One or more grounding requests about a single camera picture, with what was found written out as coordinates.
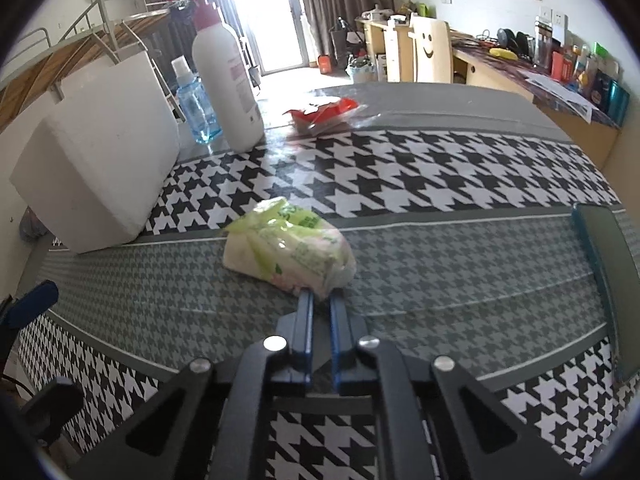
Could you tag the red floor container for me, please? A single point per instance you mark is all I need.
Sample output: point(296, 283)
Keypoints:
point(326, 63)

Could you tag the blue spray bottle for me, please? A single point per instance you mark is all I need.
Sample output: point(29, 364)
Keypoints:
point(197, 110)

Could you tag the dark hanging clothes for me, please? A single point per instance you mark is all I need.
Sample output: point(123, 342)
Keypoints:
point(180, 6)

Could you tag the yellow desk item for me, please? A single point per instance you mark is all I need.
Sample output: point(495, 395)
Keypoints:
point(502, 53)

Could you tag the houndstooth tablecloth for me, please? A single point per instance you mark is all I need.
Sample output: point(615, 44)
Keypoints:
point(450, 170)

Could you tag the white cardboard box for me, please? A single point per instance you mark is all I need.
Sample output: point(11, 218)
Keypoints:
point(381, 69)

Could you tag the wooden desk with drawers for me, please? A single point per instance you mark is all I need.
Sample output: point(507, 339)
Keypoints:
point(390, 55)

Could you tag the grey metal bunk bed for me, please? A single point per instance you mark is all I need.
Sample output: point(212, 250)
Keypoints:
point(75, 47)
point(160, 7)

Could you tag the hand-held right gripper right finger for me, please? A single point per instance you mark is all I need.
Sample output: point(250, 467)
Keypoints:
point(340, 332)

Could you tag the white wall sockets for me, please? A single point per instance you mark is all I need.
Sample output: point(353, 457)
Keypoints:
point(552, 17)

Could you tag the white bottle with red cap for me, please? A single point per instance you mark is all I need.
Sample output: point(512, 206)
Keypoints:
point(225, 85)

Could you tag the white foam box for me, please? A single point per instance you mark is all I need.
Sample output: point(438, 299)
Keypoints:
point(100, 160)

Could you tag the row of toiletry bottles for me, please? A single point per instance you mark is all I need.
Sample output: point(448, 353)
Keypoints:
point(595, 80)

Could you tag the glass balcony door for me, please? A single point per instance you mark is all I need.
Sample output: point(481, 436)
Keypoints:
point(265, 10)

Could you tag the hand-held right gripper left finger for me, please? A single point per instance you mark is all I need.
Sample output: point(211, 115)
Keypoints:
point(305, 322)

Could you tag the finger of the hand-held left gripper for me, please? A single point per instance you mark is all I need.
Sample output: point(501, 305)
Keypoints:
point(35, 297)

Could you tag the red snack packet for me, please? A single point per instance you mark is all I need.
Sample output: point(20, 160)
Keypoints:
point(320, 112)

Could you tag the black headphones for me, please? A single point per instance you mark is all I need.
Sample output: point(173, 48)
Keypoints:
point(515, 40)

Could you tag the wooden smiley face chair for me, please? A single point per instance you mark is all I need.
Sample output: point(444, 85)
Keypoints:
point(430, 50)

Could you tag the green white tissue pack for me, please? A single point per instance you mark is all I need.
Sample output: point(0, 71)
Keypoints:
point(290, 250)

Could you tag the white waste bin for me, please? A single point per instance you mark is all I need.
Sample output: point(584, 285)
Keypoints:
point(361, 71)

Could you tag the green desk item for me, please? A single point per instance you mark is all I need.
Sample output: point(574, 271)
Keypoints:
point(423, 10)

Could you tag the white paper sheets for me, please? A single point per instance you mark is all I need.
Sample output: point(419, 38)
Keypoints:
point(557, 92)

